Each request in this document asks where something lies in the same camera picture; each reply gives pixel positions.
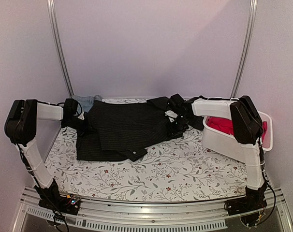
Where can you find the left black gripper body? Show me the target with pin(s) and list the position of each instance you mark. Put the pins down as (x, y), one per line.
(80, 125)

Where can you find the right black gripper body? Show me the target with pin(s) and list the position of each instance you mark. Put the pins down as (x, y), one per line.
(181, 125)

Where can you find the light blue denim skirt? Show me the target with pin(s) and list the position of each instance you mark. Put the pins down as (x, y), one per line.
(87, 102)

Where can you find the black striped garment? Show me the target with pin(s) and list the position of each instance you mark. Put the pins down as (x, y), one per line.
(124, 131)

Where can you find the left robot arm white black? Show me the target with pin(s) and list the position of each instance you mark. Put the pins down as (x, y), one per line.
(21, 128)

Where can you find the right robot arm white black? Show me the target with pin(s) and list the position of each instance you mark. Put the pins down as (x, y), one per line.
(244, 145)

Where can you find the white plastic laundry basket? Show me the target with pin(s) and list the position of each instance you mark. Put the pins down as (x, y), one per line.
(227, 145)

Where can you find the red garment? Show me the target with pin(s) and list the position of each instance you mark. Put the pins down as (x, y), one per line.
(218, 129)

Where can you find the floral patterned table mat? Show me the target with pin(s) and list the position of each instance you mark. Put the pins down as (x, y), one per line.
(180, 169)

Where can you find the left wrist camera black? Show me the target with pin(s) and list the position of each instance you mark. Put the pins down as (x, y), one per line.
(71, 108)

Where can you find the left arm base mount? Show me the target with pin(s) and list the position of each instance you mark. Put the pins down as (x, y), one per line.
(50, 198)

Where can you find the aluminium front rail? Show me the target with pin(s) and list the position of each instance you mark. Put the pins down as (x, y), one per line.
(105, 215)

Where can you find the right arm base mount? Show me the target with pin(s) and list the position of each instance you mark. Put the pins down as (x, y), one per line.
(254, 200)

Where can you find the left aluminium frame post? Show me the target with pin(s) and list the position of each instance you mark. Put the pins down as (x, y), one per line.
(57, 40)

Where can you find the aluminium frame post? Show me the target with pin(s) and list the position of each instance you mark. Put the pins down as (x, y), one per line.
(246, 46)
(57, 40)

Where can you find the right aluminium frame post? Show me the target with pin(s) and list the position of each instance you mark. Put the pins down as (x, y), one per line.
(246, 46)

